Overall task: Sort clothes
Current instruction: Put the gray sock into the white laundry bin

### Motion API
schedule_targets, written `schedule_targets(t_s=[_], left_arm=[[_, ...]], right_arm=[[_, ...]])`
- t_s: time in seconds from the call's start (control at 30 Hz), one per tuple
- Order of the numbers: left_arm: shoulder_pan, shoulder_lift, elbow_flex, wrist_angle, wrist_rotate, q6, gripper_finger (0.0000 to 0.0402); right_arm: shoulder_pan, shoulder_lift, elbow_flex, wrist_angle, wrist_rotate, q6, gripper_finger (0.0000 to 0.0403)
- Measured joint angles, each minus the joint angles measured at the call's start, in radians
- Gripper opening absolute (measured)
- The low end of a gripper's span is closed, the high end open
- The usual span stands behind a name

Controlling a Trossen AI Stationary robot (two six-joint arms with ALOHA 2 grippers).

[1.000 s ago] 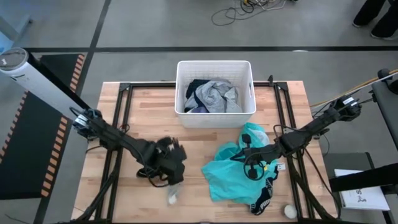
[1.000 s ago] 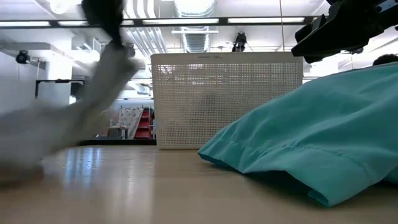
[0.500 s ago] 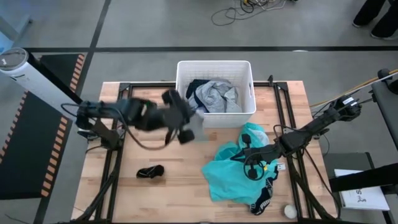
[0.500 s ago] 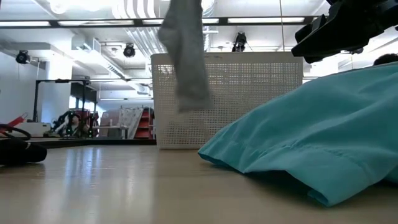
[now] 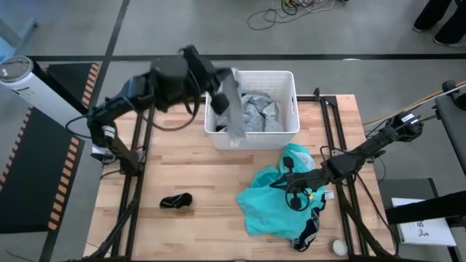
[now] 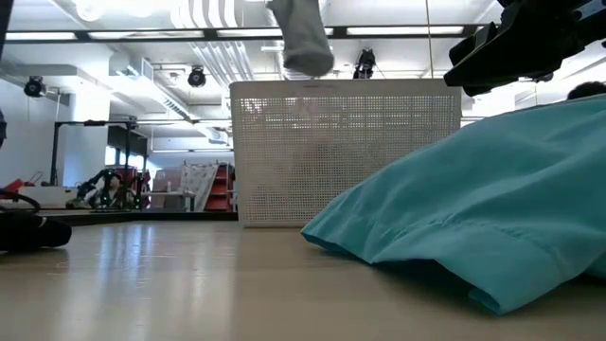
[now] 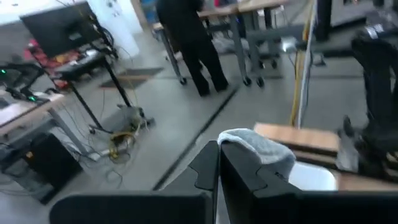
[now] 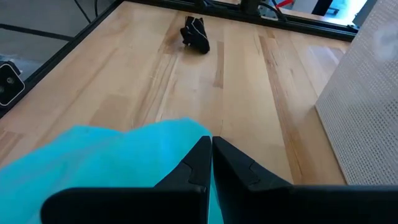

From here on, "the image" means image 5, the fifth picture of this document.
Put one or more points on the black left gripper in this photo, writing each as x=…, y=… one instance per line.
x=204, y=76

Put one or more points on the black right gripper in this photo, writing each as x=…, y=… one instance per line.
x=309, y=180

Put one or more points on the teal shirt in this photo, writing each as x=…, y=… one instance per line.
x=265, y=207

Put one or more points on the grey garment with white tag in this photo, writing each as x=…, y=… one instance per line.
x=234, y=109

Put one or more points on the light grey shirt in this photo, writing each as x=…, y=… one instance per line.
x=258, y=113

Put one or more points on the black striped sock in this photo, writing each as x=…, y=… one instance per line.
x=178, y=201

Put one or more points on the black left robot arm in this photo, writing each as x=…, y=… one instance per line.
x=120, y=102

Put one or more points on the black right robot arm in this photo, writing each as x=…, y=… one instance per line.
x=371, y=145

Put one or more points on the small white garment tag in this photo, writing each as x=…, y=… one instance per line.
x=329, y=194

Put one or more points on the black Puma underwear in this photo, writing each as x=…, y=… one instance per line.
x=307, y=236

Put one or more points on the white perforated plastic basket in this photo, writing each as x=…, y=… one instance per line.
x=284, y=83

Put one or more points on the white balled sock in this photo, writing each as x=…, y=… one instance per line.
x=340, y=247

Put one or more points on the dark grey floor plate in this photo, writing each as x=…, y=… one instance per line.
x=404, y=187

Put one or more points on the black metal strut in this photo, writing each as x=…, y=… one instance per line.
x=426, y=209

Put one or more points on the black orange-striped floor mat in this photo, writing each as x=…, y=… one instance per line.
x=32, y=182
x=69, y=80

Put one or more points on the white paper booklet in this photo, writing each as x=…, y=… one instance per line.
x=429, y=233

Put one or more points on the white tower fan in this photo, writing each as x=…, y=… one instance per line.
x=36, y=94

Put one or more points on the pale blue cart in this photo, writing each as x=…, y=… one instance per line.
x=14, y=32

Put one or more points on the person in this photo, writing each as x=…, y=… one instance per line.
x=451, y=29

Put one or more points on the black metal table frame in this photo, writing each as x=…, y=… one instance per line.
x=329, y=100

